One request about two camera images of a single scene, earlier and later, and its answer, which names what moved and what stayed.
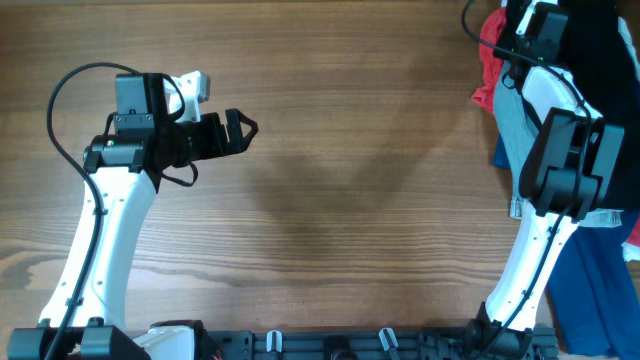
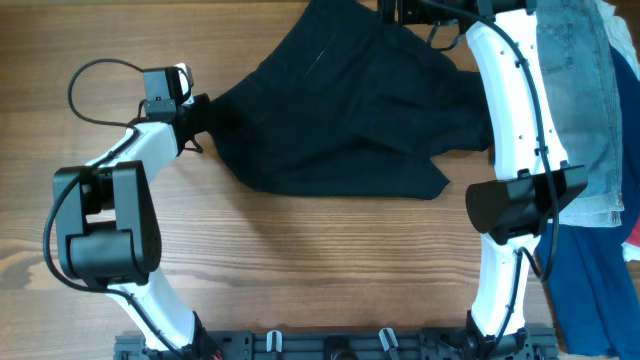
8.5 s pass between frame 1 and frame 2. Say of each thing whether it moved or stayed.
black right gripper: moved
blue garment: stayed
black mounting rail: stayed
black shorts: moved
